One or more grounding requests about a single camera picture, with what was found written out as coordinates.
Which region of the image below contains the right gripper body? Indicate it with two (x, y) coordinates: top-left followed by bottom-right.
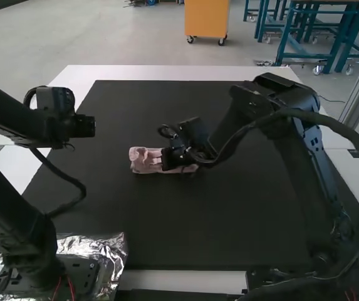
(161, 137), (204, 172)

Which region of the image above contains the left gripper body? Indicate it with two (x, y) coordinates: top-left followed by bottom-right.
(46, 114), (96, 142)

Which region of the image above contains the pale towel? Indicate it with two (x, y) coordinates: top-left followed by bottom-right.
(128, 145), (199, 176)

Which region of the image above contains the black mat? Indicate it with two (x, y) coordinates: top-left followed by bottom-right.
(21, 80), (359, 273)

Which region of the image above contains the silver foil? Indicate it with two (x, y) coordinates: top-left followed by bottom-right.
(0, 231), (127, 298)

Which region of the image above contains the yellow wheeled cart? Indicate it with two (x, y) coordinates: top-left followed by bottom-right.
(184, 0), (231, 46)

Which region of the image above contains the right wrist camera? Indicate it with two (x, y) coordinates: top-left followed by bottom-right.
(177, 116), (211, 147)

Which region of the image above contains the blue metal frame table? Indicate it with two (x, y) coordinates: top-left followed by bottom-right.
(243, 0), (294, 44)
(274, 0), (359, 76)

